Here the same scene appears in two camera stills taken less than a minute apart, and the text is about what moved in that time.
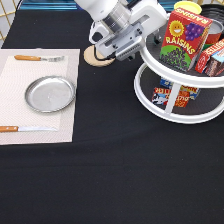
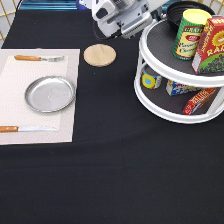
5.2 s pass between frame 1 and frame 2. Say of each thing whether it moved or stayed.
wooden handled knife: stayed
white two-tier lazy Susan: stayed
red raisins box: moved
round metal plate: stayed
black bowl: moved
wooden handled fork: stayed
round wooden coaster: stayed
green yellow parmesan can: moved
